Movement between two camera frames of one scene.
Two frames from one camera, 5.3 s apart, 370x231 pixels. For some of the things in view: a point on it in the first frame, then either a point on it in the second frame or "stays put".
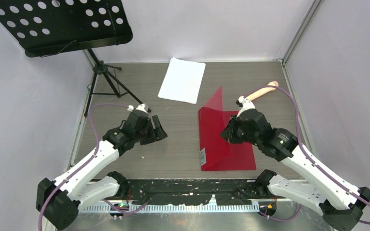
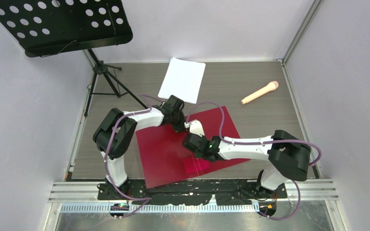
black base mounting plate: x=165 y=191 stays put
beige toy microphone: x=263 y=91 stays put
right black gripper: x=228 y=134 to x=197 y=156
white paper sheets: x=183 y=81 stays put
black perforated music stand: x=46 y=27 stays put
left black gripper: x=159 y=134 to x=181 y=127
